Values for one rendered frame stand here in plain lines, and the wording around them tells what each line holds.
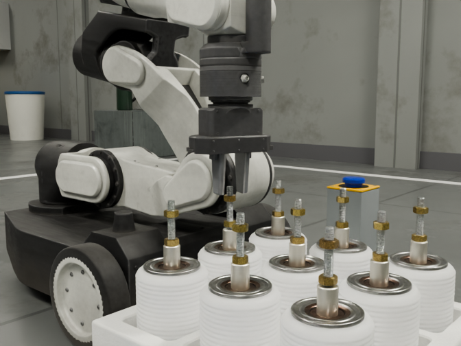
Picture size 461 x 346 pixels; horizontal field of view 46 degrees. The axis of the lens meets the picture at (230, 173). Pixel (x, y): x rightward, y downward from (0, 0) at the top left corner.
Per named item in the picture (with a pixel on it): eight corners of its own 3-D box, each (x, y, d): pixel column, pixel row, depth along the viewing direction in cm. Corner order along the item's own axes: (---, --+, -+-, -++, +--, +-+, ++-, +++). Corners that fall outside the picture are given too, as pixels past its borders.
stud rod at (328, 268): (329, 301, 55) (331, 228, 54) (320, 298, 55) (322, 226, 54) (334, 297, 55) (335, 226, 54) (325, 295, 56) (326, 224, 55)
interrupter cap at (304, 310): (294, 299, 60) (295, 293, 60) (364, 305, 58) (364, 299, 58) (285, 327, 53) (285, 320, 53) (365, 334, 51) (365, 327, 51)
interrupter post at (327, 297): (316, 310, 57) (317, 280, 57) (339, 312, 57) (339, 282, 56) (314, 319, 55) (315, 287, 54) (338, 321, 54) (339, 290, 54)
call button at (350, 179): (337, 189, 98) (338, 177, 97) (348, 186, 101) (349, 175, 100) (358, 191, 95) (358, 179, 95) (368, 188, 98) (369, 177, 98)
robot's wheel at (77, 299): (50, 335, 108) (45, 238, 105) (71, 327, 112) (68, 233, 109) (111, 367, 95) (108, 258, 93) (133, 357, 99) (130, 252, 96)
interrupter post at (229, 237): (239, 252, 79) (239, 230, 78) (223, 252, 78) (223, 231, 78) (236, 248, 81) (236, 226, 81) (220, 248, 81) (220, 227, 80)
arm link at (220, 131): (253, 147, 85) (254, 70, 83) (286, 152, 76) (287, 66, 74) (178, 150, 79) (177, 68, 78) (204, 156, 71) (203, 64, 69)
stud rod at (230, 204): (228, 237, 79) (228, 187, 78) (225, 236, 80) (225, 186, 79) (234, 237, 79) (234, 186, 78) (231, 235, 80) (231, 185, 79)
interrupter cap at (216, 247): (261, 256, 77) (261, 251, 77) (208, 259, 75) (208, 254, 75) (249, 242, 84) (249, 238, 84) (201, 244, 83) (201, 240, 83)
